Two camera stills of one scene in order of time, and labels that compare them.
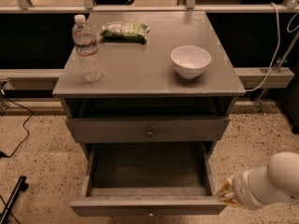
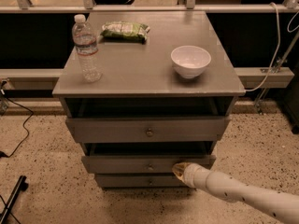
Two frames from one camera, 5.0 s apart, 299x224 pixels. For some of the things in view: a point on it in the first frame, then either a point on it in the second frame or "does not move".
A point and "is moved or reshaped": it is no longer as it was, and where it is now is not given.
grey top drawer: [148, 130] does not move
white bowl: [189, 61] does not move
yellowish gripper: [239, 188] → [192, 175]
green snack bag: [122, 32] does not move
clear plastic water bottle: [85, 41] does not move
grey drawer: [148, 179] is moved or reshaped
